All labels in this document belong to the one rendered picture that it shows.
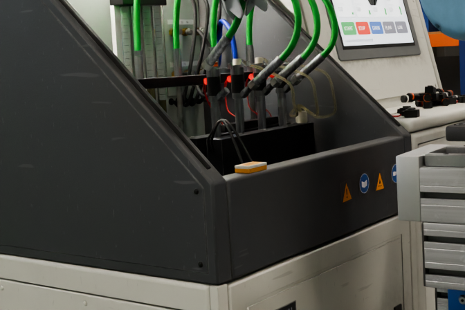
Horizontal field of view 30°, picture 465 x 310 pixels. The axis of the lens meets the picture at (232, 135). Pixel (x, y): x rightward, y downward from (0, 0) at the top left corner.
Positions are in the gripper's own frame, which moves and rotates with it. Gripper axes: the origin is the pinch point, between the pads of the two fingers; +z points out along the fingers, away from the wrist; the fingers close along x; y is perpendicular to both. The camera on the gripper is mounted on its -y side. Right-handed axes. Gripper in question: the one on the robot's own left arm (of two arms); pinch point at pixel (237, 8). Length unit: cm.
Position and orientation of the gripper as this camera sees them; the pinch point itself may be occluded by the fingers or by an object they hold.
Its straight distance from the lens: 157.7
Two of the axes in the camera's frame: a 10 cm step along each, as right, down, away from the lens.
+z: -0.9, 6.4, 7.6
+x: 8.8, -3.1, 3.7
